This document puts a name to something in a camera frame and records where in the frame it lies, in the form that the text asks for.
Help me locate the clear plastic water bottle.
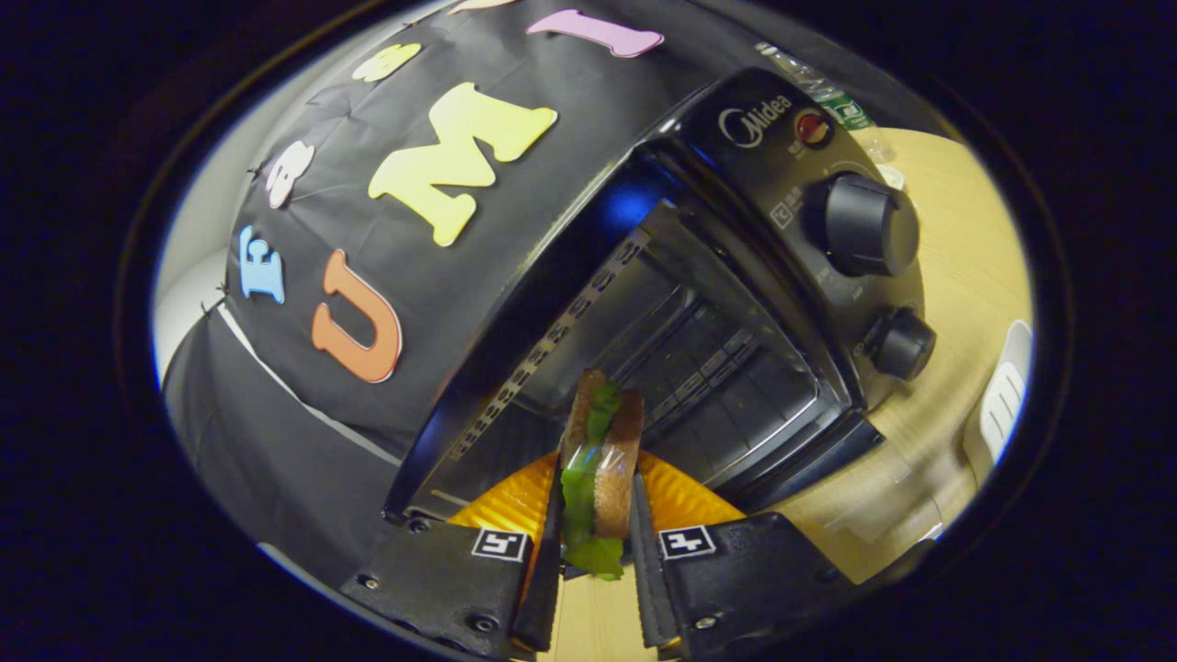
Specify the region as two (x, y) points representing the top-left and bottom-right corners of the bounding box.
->
(756, 40), (893, 162)

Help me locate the toast and lettuce sandwich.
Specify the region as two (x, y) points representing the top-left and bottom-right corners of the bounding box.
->
(559, 368), (645, 582)

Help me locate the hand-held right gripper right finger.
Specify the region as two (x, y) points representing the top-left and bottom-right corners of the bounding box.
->
(630, 451), (861, 661)

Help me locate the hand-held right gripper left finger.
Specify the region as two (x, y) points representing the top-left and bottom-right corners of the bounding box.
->
(340, 451), (564, 658)

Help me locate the white rectangular tray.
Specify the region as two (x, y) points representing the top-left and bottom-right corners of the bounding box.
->
(961, 319), (1035, 484)

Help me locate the black electric oven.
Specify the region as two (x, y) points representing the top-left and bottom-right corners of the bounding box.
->
(384, 66), (953, 585)

